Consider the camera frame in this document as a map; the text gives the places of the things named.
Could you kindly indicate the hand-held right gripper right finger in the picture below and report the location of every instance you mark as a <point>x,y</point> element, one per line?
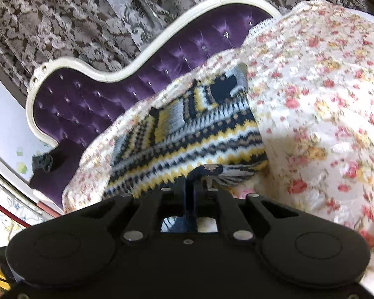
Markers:
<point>198,196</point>

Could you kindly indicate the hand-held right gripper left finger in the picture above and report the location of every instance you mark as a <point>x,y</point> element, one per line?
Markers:
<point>181,193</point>

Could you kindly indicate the yellow navy patterned knit sweater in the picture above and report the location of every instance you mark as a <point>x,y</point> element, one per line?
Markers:
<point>187,140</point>

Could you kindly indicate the black fabric rosette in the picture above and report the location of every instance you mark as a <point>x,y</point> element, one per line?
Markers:
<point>43,162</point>

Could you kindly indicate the white floral blanket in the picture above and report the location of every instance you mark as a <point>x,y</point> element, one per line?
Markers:
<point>314,115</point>

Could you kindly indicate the brown damask curtain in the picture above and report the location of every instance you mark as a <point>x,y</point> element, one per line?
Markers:
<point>50,21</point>

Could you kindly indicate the purple tufted sofa white frame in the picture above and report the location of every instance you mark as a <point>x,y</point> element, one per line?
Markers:
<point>112,99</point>

